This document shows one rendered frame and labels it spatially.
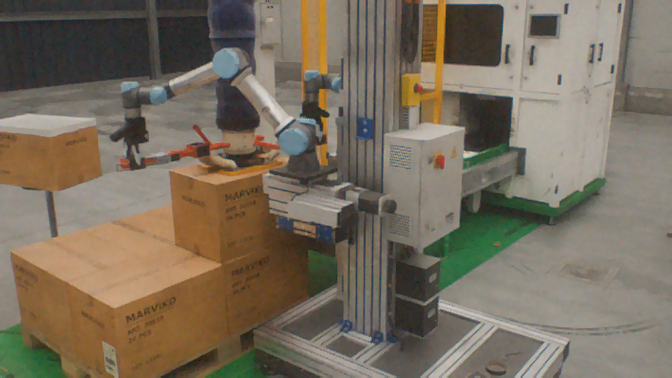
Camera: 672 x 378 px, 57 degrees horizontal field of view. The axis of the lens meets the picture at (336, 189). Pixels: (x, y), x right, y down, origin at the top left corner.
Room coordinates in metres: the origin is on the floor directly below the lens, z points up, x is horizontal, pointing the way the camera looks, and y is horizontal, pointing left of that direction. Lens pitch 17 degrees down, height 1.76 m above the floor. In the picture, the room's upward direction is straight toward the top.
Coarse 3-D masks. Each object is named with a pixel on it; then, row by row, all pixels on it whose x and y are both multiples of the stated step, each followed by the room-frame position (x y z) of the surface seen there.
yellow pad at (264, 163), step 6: (240, 162) 3.05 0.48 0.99; (258, 162) 3.13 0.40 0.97; (264, 162) 3.14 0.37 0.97; (270, 162) 3.15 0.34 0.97; (276, 162) 3.16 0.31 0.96; (282, 162) 3.19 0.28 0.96; (240, 168) 3.02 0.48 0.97; (246, 168) 3.03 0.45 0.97; (252, 168) 3.04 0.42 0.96; (258, 168) 3.07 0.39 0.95; (264, 168) 3.10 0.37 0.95; (228, 174) 2.96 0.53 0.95; (234, 174) 2.96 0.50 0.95
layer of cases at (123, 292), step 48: (48, 240) 3.13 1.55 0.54; (96, 240) 3.13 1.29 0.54; (144, 240) 3.13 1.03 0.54; (288, 240) 3.15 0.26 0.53; (48, 288) 2.73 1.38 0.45; (96, 288) 2.54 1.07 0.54; (144, 288) 2.54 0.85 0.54; (192, 288) 2.66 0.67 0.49; (240, 288) 2.88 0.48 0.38; (288, 288) 3.14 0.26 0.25; (48, 336) 2.79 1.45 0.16; (96, 336) 2.47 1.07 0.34; (144, 336) 2.45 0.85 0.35; (192, 336) 2.64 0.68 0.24
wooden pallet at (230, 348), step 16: (32, 336) 2.94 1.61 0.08; (64, 352) 2.68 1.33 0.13; (208, 352) 2.80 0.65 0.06; (224, 352) 2.78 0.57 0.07; (240, 352) 2.86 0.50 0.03; (64, 368) 2.70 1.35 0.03; (80, 368) 2.60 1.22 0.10; (176, 368) 2.56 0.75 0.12; (192, 368) 2.72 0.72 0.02; (208, 368) 2.72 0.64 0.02
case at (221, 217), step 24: (192, 168) 3.11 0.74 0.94; (192, 192) 2.94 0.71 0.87; (216, 192) 2.81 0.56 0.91; (240, 192) 2.91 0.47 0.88; (192, 216) 2.95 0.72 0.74; (216, 216) 2.81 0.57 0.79; (240, 216) 2.91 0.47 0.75; (264, 216) 3.02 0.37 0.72; (192, 240) 2.96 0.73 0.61; (216, 240) 2.82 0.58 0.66; (240, 240) 2.90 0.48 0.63; (264, 240) 3.01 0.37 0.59
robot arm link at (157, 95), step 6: (138, 90) 2.71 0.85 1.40; (144, 90) 2.70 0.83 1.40; (150, 90) 2.70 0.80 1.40; (156, 90) 2.70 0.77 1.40; (162, 90) 2.71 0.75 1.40; (138, 96) 2.70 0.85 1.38; (144, 96) 2.69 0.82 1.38; (150, 96) 2.68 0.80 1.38; (156, 96) 2.68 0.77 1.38; (162, 96) 2.70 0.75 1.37; (138, 102) 2.71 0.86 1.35; (144, 102) 2.70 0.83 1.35; (150, 102) 2.70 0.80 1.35; (156, 102) 2.69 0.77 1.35; (162, 102) 2.70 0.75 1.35
